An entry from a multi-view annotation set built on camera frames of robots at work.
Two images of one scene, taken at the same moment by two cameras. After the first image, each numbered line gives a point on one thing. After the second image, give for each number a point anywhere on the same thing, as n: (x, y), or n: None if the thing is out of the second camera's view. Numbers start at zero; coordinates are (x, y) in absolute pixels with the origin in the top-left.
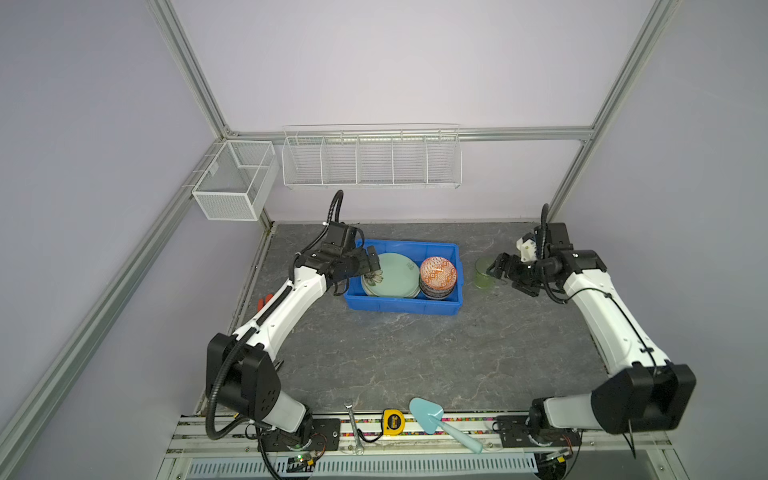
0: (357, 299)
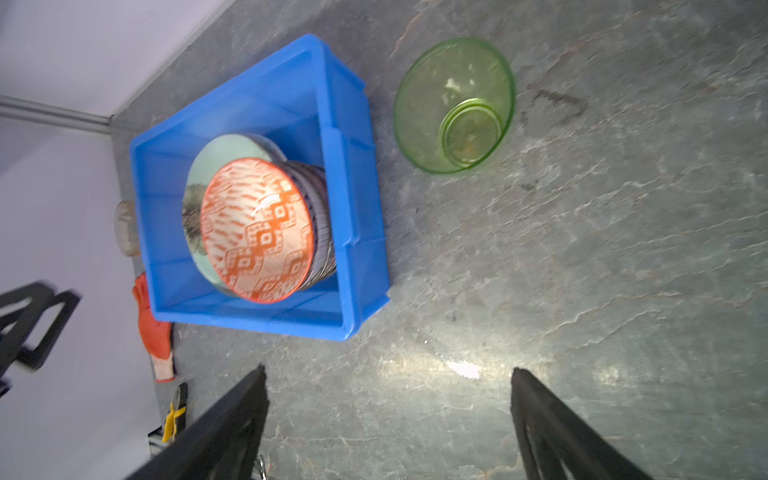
0: (304, 96)
